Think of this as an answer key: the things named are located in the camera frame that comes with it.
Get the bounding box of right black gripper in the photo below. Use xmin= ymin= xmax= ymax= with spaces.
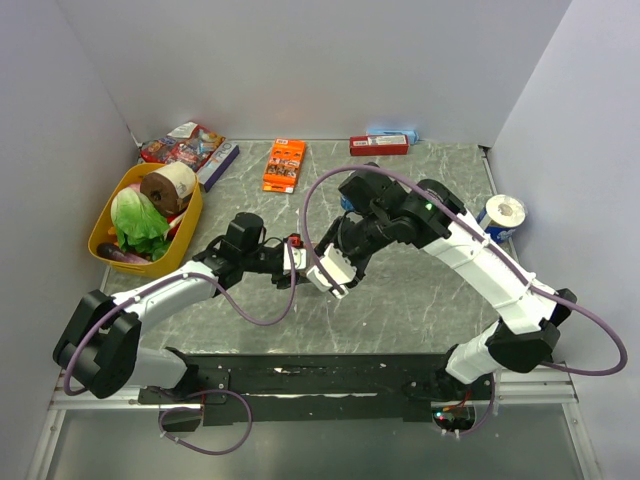
xmin=313 ymin=209 xmax=394 ymax=289

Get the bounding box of blue Pocari bottle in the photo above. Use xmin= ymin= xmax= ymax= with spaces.
xmin=340 ymin=195 xmax=355 ymax=212

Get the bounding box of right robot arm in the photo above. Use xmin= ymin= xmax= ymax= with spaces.
xmin=307 ymin=163 xmax=576 ymax=399

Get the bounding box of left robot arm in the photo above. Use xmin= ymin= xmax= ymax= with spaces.
xmin=53 ymin=213 xmax=301 ymax=402

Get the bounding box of orange snack box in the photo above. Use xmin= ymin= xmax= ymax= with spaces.
xmin=262 ymin=138 xmax=306 ymax=194

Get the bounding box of red flat box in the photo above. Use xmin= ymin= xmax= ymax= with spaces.
xmin=349 ymin=134 xmax=410 ymax=156

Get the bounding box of purple white box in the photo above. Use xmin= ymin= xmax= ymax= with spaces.
xmin=197 ymin=141 xmax=240 ymax=192

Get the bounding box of blue flat box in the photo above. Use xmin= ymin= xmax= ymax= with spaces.
xmin=366 ymin=128 xmax=420 ymax=145

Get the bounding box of brown paper roll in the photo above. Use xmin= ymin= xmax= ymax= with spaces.
xmin=140 ymin=162 xmax=197 ymax=217

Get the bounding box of green toy lettuce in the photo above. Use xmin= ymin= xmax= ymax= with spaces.
xmin=110 ymin=187 xmax=171 ymax=261

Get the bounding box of colourful snack bag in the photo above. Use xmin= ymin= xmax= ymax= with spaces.
xmin=140 ymin=122 xmax=226 ymax=172

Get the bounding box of purple toy eggplant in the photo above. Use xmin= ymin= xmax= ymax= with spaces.
xmin=96 ymin=243 xmax=149 ymax=265

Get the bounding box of yellow plastic basket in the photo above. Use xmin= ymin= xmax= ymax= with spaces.
xmin=88 ymin=163 xmax=203 ymax=279

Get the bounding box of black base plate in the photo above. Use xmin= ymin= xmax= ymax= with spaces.
xmin=138 ymin=353 xmax=492 ymax=426

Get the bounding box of aluminium rail frame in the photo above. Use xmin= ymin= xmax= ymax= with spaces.
xmin=26 ymin=367 xmax=603 ymax=479

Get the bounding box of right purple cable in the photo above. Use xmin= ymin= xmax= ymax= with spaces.
xmin=301 ymin=166 xmax=629 ymax=438

